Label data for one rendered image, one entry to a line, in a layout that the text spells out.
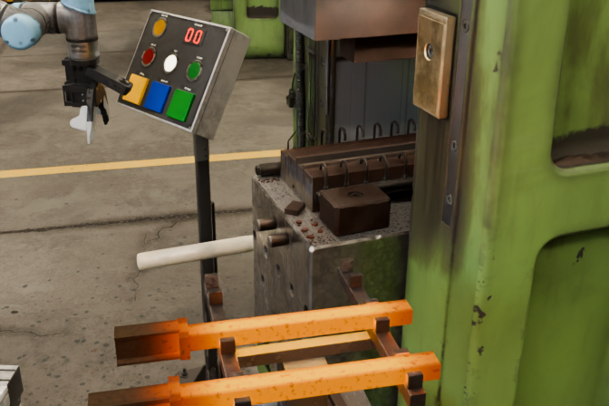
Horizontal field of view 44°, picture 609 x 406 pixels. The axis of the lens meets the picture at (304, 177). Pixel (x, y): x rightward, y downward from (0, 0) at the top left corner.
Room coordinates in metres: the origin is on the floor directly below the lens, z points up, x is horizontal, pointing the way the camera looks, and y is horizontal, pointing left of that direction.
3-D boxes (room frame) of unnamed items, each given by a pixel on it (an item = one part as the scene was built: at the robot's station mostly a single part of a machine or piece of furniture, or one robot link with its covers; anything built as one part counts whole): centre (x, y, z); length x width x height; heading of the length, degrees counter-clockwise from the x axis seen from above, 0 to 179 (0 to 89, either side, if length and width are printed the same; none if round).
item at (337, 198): (1.34, -0.10, 0.95); 0.12 x 0.08 x 0.06; 111
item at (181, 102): (1.82, 0.31, 1.01); 0.07 x 0.05 x 0.07; 46
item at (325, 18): (1.56, -0.18, 1.32); 0.42 x 0.20 x 0.10; 111
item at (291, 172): (1.56, -0.18, 0.96); 0.42 x 0.20 x 0.09; 111
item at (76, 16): (1.79, 0.54, 1.23); 0.09 x 0.08 x 0.11; 96
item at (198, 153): (1.97, 0.29, 0.54); 0.04 x 0.04 x 1.08; 21
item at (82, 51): (1.79, 0.54, 1.15); 0.08 x 0.08 x 0.05
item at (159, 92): (1.89, 0.39, 1.01); 0.07 x 0.05 x 0.07; 46
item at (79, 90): (1.79, 0.55, 1.07); 0.09 x 0.08 x 0.12; 89
